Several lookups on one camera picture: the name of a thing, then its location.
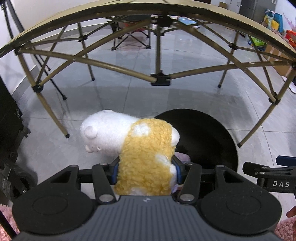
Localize white and yellow plush toy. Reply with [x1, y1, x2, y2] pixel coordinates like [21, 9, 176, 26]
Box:
[80, 110, 180, 196]

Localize black round trash bin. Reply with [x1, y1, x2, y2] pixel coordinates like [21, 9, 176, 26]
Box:
[155, 108, 238, 171]

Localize large cardboard box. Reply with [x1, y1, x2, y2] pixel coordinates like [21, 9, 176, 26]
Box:
[262, 44, 295, 77]

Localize green packaged bag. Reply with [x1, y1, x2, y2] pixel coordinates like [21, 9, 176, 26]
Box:
[250, 37, 265, 47]

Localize red gift box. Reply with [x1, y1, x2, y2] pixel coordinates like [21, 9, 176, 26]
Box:
[285, 30, 296, 48]

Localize blue gift bag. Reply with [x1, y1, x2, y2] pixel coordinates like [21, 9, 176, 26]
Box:
[263, 9, 283, 33]

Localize black folding chair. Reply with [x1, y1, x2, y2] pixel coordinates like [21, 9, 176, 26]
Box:
[110, 15, 151, 51]

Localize grey refrigerator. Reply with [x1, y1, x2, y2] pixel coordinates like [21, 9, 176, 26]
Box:
[239, 0, 277, 23]

